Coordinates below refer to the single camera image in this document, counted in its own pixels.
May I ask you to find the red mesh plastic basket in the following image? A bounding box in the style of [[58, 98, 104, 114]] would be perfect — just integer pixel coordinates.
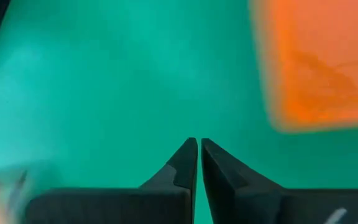
[[249, 0, 358, 134]]

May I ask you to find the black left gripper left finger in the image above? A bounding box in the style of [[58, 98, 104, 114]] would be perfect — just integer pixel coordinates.
[[25, 137, 198, 224]]

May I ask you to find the green table mat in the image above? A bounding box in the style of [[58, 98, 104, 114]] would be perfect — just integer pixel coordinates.
[[0, 0, 358, 224]]

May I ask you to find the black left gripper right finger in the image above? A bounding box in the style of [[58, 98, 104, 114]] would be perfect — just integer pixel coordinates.
[[201, 138, 358, 224]]

